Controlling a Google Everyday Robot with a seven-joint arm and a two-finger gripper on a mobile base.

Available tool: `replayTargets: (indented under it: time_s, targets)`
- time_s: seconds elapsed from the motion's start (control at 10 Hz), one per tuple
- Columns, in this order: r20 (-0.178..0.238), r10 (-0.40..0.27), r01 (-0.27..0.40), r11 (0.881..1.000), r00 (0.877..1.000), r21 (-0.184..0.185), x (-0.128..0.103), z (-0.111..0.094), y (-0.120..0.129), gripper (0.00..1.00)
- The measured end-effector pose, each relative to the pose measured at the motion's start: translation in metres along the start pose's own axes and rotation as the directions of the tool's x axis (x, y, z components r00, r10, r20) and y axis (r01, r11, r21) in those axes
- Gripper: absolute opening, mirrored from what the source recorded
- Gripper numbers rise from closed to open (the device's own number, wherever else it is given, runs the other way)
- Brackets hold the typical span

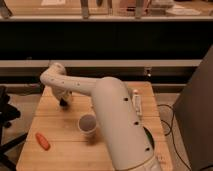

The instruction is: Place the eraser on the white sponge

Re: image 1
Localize white bottle on table edge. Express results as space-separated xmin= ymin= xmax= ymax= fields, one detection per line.
xmin=132 ymin=89 xmax=142 ymax=117

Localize white paper cup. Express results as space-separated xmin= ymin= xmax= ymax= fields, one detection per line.
xmin=78 ymin=114 xmax=97 ymax=135

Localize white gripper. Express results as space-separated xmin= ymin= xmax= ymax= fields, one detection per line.
xmin=51 ymin=87 xmax=71 ymax=108

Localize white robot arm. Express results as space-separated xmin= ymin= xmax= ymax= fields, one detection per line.
xmin=40 ymin=63 xmax=163 ymax=171

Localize black cable on floor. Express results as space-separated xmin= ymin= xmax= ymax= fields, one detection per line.
xmin=156 ymin=103 xmax=193 ymax=171

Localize orange carrot toy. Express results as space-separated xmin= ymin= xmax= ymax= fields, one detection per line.
xmin=35 ymin=133 xmax=50 ymax=150

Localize dark grey panel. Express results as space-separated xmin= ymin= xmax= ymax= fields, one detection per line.
xmin=173 ymin=45 xmax=213 ymax=171

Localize black office chair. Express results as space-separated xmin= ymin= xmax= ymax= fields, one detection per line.
xmin=0 ymin=86 xmax=27 ymax=171

